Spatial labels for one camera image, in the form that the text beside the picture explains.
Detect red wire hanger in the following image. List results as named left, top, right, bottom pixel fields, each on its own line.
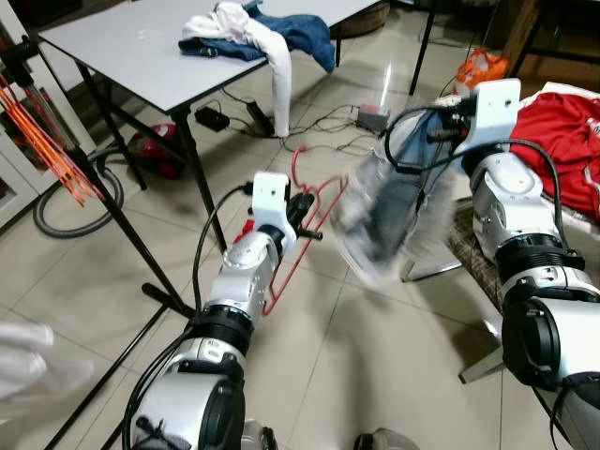
left=246, top=145, right=351, bottom=318

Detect white jeans black stitching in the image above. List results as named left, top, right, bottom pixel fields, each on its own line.
left=335, top=114, right=472, bottom=289

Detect white patterned garment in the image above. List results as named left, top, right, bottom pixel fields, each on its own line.
left=0, top=322, right=87, bottom=418

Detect orange hanger bunch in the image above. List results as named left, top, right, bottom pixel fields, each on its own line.
left=0, top=73, right=100, bottom=209

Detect orange printed bag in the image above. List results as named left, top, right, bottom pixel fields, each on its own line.
left=456, top=49, right=510, bottom=96

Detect red cloth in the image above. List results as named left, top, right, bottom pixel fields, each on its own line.
left=232, top=217, right=260, bottom=248

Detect grey power box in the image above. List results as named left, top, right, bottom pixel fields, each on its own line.
left=353, top=105, right=391, bottom=133

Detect black charger brick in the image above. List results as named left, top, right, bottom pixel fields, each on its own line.
left=245, top=100, right=278, bottom=138

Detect red sports garment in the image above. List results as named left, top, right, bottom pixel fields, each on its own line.
left=511, top=91, right=600, bottom=223

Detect black power adapter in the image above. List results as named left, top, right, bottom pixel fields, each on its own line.
left=192, top=105, right=236, bottom=133

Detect brown plaid chair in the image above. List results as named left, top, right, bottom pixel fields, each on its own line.
left=403, top=206, right=600, bottom=385

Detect brown round basket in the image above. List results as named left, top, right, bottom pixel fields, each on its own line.
left=330, top=0, right=392, bottom=40

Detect white long sleeve garment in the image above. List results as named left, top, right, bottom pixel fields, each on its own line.
left=180, top=2, right=294, bottom=139

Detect red vacuum cleaner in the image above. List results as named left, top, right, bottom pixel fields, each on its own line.
left=126, top=122, right=188, bottom=181

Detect blue jeans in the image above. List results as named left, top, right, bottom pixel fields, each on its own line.
left=178, top=5, right=338, bottom=75

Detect black metal clothes rack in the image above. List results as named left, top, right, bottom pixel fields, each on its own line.
left=0, top=37, right=203, bottom=449

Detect white table black legs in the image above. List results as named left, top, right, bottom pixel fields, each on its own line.
left=37, top=0, right=378, bottom=252

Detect grey right robot leg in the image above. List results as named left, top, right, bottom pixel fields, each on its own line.
left=354, top=429, right=418, bottom=450

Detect white glass door cabinet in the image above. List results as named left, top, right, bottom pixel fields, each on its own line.
left=0, top=89, right=46, bottom=233

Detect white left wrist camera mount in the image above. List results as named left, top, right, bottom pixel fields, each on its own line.
left=250, top=172, right=300, bottom=257

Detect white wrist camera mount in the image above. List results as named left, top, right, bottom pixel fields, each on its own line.
left=250, top=172, right=300, bottom=257
left=454, top=78, right=524, bottom=158

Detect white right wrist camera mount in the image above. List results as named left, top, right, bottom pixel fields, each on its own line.
left=454, top=78, right=524, bottom=158

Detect black frame desk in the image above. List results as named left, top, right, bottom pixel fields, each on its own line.
left=408, top=0, right=600, bottom=95

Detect grey vacuum hose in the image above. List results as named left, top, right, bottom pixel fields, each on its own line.
left=33, top=164, right=126, bottom=241

